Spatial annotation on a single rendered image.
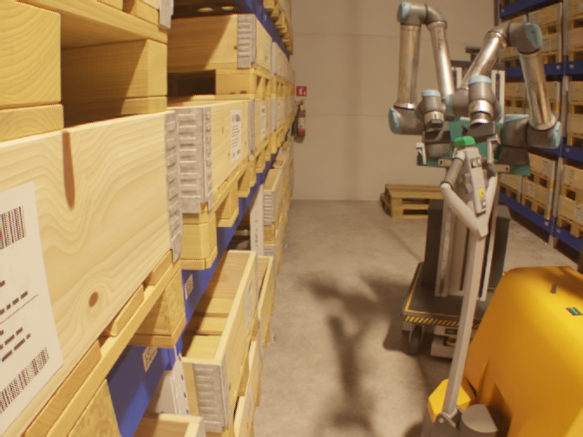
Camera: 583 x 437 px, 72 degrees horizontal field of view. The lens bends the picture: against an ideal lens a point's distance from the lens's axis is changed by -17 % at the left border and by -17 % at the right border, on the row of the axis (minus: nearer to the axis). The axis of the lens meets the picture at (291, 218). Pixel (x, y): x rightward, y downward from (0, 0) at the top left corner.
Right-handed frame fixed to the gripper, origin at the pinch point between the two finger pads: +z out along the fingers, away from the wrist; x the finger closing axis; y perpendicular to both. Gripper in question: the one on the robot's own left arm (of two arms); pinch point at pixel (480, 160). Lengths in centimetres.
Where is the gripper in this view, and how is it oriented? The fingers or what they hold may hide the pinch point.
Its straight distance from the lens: 162.4
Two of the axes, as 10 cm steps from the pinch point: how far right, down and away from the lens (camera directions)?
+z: -1.8, 9.4, -2.8
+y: -7.1, -3.2, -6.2
